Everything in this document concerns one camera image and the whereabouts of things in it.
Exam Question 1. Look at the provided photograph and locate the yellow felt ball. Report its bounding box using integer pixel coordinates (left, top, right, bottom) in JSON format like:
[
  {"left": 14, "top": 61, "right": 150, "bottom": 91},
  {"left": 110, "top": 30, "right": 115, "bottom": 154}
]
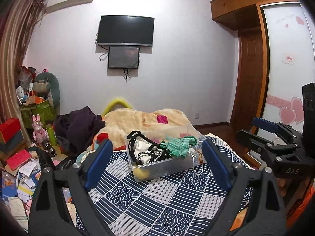
[{"left": 133, "top": 168, "right": 150, "bottom": 182}]

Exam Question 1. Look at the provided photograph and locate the green knitted cloth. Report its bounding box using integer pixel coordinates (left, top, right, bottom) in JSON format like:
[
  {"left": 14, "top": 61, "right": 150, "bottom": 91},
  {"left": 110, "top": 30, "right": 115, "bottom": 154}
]
[{"left": 160, "top": 136, "right": 197, "bottom": 159}]

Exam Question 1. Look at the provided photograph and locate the cream cloth pouch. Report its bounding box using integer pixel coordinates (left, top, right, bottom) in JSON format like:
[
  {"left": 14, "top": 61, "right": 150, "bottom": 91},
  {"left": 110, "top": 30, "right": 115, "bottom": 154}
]
[{"left": 134, "top": 140, "right": 162, "bottom": 165}]

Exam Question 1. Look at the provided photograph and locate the person's right hand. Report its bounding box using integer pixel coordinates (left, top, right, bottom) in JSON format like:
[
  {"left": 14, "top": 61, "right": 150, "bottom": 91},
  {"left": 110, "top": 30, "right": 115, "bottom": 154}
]
[{"left": 277, "top": 178, "right": 292, "bottom": 197}]

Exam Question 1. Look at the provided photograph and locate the dark purple clothing pile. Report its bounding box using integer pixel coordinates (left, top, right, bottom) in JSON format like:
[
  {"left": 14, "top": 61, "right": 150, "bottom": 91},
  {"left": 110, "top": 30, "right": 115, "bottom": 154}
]
[{"left": 53, "top": 106, "right": 106, "bottom": 157}]

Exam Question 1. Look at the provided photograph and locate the black flashlight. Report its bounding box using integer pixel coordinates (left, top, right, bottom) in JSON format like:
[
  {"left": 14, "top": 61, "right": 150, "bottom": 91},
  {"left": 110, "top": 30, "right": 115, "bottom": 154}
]
[{"left": 42, "top": 140, "right": 57, "bottom": 157}]

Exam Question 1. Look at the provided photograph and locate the black plastic bag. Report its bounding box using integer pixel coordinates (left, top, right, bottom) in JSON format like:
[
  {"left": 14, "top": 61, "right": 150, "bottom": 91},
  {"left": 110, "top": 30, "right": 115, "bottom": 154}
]
[{"left": 35, "top": 147, "right": 75, "bottom": 171}]

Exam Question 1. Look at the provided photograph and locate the green bottle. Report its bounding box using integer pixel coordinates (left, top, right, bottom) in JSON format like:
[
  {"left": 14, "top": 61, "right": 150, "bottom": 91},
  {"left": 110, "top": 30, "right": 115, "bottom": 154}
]
[{"left": 46, "top": 124, "right": 57, "bottom": 147}]

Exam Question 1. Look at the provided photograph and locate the black white headband item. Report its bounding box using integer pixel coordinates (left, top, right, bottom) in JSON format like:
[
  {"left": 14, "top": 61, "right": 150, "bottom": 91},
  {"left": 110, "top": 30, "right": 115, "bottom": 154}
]
[{"left": 126, "top": 131, "right": 170, "bottom": 165}]

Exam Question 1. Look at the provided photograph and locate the pink rabbit toy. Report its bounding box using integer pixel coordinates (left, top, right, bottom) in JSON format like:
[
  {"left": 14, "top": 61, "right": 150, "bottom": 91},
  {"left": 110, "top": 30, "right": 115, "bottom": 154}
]
[{"left": 32, "top": 114, "right": 49, "bottom": 144}]

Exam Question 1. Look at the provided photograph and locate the clear plastic storage box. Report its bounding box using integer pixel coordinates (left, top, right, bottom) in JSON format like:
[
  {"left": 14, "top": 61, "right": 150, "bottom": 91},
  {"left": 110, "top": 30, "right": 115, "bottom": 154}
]
[{"left": 125, "top": 125, "right": 206, "bottom": 182}]

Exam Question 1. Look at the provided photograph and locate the white sliding wardrobe door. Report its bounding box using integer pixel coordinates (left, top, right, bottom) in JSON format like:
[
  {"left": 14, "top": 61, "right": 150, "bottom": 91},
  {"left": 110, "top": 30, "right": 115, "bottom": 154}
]
[{"left": 260, "top": 2, "right": 314, "bottom": 132}]

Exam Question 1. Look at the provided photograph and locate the yellow plush cushion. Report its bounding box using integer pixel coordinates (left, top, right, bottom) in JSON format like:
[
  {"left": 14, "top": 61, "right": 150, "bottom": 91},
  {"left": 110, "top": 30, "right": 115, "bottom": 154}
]
[{"left": 101, "top": 98, "right": 132, "bottom": 117}]

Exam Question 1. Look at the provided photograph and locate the pink plush toy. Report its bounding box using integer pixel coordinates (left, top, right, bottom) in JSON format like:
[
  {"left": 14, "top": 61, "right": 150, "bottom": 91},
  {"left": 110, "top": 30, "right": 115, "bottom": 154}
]
[{"left": 24, "top": 197, "right": 32, "bottom": 217}]

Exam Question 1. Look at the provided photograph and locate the green storage box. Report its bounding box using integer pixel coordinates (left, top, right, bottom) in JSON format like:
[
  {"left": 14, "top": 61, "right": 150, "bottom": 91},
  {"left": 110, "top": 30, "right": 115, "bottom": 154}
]
[{"left": 20, "top": 100, "right": 57, "bottom": 128}]

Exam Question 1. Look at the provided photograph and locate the red book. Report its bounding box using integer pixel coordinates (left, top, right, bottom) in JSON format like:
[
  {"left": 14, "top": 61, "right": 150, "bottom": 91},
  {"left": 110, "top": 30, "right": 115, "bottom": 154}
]
[{"left": 6, "top": 149, "right": 32, "bottom": 171}]

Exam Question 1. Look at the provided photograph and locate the cream patchwork fleece blanket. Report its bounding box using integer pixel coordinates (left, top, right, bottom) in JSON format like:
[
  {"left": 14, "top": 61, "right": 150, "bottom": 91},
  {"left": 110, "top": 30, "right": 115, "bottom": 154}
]
[{"left": 97, "top": 108, "right": 200, "bottom": 151}]

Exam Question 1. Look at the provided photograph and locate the red box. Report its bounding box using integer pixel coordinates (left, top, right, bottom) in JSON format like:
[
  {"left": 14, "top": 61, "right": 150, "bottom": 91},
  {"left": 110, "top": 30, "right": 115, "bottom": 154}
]
[{"left": 0, "top": 118, "right": 21, "bottom": 144}]

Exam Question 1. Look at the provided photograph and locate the grey green neck pillow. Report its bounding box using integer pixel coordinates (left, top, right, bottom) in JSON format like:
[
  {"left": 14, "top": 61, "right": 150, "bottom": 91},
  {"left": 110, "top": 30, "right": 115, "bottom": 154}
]
[{"left": 32, "top": 72, "right": 60, "bottom": 109}]

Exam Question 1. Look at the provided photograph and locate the brown wooden wardrobe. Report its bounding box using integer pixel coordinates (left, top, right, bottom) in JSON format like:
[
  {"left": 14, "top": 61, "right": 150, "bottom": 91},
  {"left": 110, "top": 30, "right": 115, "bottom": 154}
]
[{"left": 210, "top": 0, "right": 297, "bottom": 132}]

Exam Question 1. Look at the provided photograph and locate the striped brown curtain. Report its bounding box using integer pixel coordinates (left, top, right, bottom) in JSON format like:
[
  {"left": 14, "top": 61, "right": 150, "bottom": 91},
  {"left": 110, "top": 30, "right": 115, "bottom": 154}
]
[{"left": 1, "top": 0, "right": 46, "bottom": 145}]

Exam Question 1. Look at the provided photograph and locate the small wall monitor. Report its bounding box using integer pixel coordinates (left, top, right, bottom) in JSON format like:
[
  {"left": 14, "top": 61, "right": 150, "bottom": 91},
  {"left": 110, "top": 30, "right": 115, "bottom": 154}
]
[{"left": 107, "top": 46, "right": 140, "bottom": 69}]

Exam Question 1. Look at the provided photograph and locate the large wall television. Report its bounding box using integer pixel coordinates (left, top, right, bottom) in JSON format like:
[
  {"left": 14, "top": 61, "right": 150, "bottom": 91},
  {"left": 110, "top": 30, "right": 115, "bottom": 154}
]
[{"left": 96, "top": 15, "right": 155, "bottom": 46}]

